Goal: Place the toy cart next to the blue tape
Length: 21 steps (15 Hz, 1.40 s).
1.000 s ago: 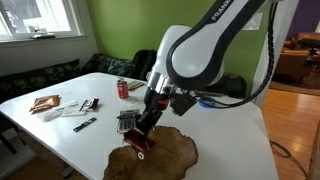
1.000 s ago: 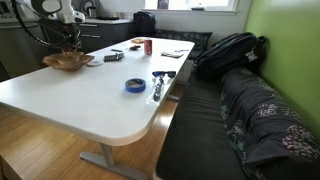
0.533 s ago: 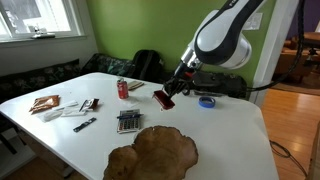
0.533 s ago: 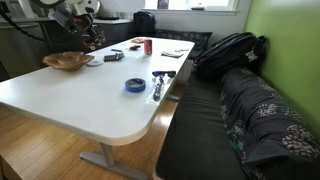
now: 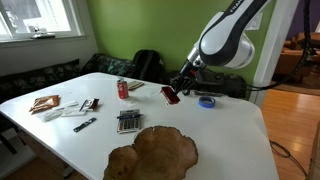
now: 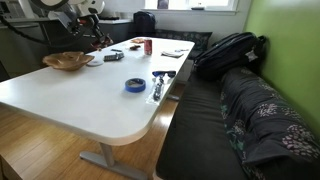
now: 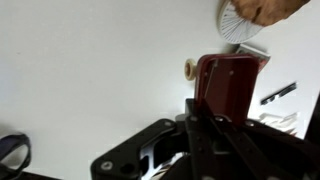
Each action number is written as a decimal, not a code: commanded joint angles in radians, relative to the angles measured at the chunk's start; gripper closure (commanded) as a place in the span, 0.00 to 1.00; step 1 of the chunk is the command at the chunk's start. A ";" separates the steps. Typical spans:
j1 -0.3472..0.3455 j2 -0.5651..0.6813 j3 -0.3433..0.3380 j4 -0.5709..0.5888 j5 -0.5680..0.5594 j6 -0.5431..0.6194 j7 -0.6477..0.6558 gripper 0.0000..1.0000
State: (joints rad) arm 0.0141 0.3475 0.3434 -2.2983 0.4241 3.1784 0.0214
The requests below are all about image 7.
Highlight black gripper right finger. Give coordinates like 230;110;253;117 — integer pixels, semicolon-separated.
211;114;320;180

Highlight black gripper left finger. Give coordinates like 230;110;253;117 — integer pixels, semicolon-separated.
90;98;216;180

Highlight white paper packet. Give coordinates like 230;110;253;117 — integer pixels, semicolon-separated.
258;112;299;136

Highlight black flat strip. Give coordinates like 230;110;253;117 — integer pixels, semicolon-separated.
260;82;298;106

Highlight black sunglasses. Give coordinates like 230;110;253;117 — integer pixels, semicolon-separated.
0;133;33;180

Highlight white round coaster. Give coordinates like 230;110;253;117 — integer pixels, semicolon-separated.
216;0;266;45

